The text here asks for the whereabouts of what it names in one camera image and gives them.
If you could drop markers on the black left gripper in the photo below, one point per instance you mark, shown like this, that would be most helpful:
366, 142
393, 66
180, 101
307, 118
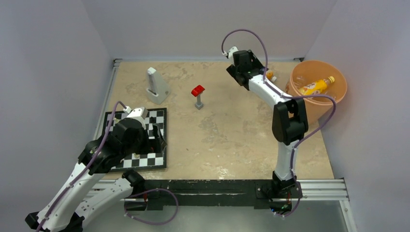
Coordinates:
156, 145

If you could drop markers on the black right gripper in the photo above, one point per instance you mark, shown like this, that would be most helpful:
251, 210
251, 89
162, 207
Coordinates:
256, 64

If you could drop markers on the orange bottle blue label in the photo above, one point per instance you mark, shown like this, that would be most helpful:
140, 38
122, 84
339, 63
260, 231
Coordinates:
270, 76

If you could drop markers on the yellow juice bottle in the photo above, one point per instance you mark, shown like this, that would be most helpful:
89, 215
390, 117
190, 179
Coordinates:
317, 87

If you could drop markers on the clear plastic bottle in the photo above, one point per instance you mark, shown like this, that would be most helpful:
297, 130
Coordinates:
301, 81

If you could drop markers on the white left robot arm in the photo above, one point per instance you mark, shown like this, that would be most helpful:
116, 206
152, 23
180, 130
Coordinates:
69, 211

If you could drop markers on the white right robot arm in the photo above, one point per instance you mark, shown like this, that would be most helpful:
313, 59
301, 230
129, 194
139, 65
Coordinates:
289, 122

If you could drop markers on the black white chessboard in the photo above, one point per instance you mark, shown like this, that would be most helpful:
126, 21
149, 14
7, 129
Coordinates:
148, 161

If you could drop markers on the white metronome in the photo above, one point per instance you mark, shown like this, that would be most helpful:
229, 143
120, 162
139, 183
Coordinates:
158, 90

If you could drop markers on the red grey toy stand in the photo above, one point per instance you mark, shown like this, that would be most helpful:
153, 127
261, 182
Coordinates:
196, 92

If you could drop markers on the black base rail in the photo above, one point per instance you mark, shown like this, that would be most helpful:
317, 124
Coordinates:
256, 193

